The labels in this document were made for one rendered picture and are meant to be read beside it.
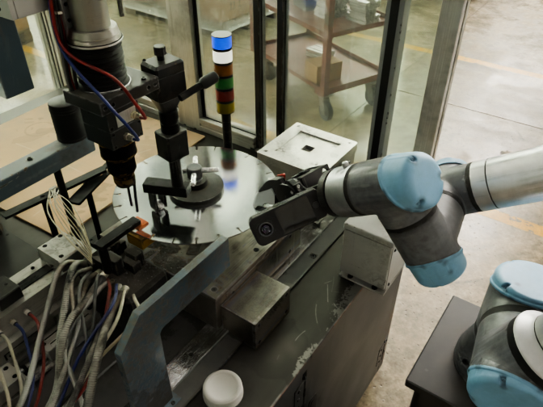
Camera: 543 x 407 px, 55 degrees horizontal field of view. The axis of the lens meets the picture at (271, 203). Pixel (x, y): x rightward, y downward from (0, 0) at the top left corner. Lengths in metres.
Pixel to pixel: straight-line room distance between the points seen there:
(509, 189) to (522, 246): 1.81
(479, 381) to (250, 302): 0.43
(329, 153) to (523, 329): 0.66
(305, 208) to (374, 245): 0.32
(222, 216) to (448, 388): 0.51
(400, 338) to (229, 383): 1.17
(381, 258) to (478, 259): 1.40
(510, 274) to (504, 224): 1.77
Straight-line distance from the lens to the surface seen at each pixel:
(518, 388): 0.79
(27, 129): 1.82
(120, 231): 0.94
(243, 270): 1.02
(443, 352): 1.07
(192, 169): 1.03
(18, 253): 1.20
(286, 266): 1.15
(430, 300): 2.20
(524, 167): 0.78
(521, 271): 0.93
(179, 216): 1.00
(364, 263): 1.10
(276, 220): 0.77
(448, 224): 0.73
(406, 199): 0.65
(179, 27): 1.57
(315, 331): 1.06
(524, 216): 2.77
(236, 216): 0.99
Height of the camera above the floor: 1.57
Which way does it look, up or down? 38 degrees down
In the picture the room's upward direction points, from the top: straight up
